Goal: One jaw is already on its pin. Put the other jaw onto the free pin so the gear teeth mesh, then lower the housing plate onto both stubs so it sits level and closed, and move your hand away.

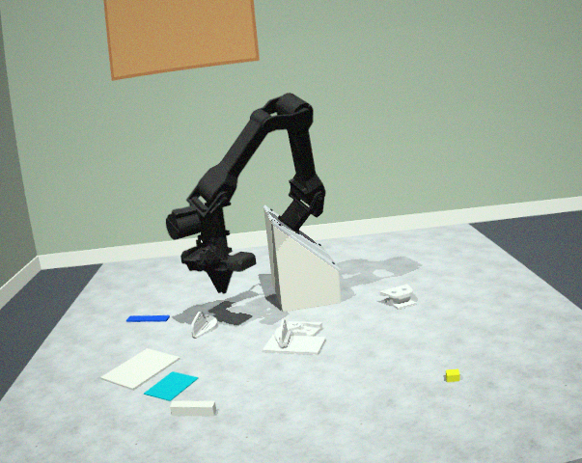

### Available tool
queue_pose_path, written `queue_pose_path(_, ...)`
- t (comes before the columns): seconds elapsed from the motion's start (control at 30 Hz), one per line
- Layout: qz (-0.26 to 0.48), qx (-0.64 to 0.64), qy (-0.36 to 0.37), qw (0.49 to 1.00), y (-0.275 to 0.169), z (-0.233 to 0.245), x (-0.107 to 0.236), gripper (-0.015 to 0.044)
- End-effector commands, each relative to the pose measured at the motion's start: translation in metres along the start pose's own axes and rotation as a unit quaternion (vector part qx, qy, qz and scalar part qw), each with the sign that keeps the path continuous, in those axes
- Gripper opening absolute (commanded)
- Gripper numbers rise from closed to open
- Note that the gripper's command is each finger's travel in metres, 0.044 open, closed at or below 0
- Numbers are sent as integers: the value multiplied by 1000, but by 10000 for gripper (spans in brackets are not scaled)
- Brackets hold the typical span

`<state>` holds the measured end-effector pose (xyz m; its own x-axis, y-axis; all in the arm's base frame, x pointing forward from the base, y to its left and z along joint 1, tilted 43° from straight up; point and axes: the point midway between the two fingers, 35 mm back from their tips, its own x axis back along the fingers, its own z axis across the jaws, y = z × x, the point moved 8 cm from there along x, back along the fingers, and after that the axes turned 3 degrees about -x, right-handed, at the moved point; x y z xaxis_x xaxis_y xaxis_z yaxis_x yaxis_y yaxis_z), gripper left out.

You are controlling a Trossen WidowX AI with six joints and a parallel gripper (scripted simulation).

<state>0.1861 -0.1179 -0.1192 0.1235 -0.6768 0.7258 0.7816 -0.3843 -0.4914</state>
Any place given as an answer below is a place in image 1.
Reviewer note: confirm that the cyan flat plate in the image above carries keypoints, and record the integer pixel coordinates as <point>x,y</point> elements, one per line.
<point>171,386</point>

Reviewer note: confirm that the small yellow block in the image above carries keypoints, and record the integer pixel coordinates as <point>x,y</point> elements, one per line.
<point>452,375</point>

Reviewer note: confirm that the blue flat bar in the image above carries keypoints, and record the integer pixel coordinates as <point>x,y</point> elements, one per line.
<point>153,318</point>

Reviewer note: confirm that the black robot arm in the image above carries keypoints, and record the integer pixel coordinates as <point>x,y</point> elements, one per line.
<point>218,184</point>

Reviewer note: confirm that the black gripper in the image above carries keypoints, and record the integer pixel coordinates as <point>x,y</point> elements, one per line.
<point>220,271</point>

